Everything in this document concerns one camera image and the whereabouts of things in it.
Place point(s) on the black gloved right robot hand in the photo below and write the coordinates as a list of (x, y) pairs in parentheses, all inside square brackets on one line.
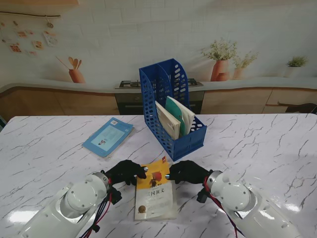
[(189, 172)]

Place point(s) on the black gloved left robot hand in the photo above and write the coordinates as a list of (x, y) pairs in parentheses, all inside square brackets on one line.
[(123, 171)]

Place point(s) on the light blue paperback book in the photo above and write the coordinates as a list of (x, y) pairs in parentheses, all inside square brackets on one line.
[(109, 136)]

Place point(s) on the yellow and white book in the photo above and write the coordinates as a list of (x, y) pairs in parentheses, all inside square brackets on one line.
[(154, 196)]

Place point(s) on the tan paperback book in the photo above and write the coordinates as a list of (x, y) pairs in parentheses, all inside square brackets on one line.
[(167, 121)]

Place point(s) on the teal illustrated paperback book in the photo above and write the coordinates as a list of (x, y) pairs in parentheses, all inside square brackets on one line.
[(180, 114)]

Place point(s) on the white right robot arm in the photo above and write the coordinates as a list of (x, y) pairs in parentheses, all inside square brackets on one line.
[(247, 205)]

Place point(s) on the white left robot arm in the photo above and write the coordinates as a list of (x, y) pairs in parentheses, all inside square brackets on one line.
[(67, 208)]

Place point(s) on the blue plastic file holder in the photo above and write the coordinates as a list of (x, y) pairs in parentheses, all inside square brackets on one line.
[(173, 146)]

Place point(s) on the printed kitchen backdrop banner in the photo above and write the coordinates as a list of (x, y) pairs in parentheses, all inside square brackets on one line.
[(158, 37)]

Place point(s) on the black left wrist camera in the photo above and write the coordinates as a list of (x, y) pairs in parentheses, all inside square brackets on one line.
[(115, 196)]

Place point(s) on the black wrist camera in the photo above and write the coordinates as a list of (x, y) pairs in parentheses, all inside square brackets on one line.
[(115, 196), (203, 196)]

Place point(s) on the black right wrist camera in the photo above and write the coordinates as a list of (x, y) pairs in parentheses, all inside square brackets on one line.
[(203, 196)]

